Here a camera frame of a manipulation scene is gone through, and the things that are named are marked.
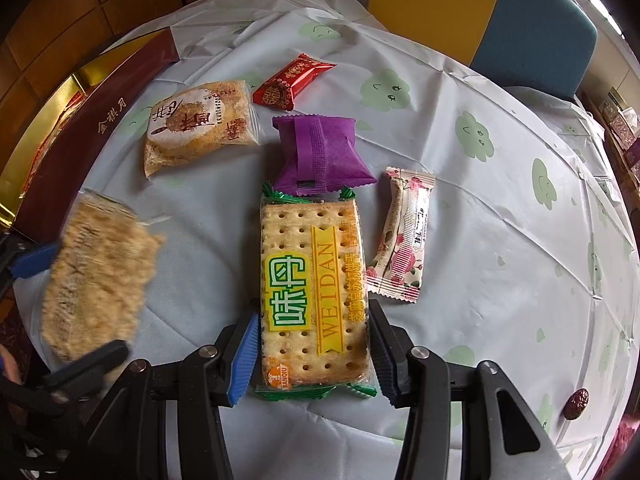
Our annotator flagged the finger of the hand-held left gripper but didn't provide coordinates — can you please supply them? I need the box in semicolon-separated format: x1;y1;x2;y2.
0;339;131;413
0;232;63;286

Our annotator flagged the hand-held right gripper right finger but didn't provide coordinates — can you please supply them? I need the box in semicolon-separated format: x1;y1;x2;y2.
367;299;573;480

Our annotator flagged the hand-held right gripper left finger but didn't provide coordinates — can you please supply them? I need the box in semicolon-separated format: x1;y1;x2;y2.
87;310;261;480

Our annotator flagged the clear crispy rice packet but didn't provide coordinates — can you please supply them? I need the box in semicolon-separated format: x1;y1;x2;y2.
40;189;167;366
144;79;261;178

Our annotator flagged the green cracker packet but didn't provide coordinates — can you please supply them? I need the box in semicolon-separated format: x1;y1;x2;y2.
252;180;378;402

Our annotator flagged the pink flower snack packet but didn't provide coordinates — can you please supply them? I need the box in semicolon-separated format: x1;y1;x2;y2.
365;167;436;306

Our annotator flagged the gold tin box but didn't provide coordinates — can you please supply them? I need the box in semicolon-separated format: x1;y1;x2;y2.
0;27;180;241

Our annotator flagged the purple snack packet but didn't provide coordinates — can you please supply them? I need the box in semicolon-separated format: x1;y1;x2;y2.
271;114;378;196

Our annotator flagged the red candy packet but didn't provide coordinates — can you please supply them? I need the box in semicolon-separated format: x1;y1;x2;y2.
251;53;337;111

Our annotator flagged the white cloud print tablecloth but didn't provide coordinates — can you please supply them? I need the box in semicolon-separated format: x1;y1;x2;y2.
10;0;633;480

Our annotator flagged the red date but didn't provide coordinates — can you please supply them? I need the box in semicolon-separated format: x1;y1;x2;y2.
564;388;590;420

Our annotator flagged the floral tissue box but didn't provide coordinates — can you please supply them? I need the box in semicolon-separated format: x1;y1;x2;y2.
600;92;640;153

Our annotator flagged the grey yellow blue chair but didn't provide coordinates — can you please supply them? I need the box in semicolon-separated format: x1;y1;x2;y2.
277;0;599;102

